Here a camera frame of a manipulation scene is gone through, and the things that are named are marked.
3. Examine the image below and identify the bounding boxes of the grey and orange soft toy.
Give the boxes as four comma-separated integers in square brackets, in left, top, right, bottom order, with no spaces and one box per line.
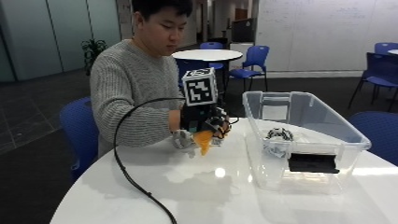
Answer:
[170,128,226,157]

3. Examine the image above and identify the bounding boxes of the white marker cube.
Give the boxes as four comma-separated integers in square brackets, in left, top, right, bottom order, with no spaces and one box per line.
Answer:
[180,66,218,107]

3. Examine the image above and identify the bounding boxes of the black and white soft toy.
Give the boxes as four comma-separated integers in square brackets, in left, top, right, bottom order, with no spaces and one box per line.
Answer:
[265,126,295,142]

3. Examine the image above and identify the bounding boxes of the clear plastic storage bin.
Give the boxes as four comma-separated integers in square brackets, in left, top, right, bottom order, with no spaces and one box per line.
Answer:
[241,91,373,196]

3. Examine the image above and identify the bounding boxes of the round white table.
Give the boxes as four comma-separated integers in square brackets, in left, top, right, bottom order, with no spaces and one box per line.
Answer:
[170,49,243,94]

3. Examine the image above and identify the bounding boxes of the the person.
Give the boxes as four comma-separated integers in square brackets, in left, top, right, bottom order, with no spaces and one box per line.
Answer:
[88,0,194,159]

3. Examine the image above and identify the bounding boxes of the black label on bin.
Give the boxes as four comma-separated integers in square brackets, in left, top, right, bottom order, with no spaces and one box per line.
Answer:
[287,152,341,175]

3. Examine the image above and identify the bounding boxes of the black cabinet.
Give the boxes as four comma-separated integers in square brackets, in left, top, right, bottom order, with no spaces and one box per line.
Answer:
[230,18,255,44]

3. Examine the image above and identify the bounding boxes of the green potted plant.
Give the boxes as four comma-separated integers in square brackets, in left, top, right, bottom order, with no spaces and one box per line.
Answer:
[80,38,109,77]

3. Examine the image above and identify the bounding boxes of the white whiteboard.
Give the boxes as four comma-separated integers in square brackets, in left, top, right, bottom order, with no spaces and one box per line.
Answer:
[255,0,398,73]

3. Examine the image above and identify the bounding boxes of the black cable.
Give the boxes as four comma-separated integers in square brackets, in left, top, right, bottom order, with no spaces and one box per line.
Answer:
[112,96,186,224]

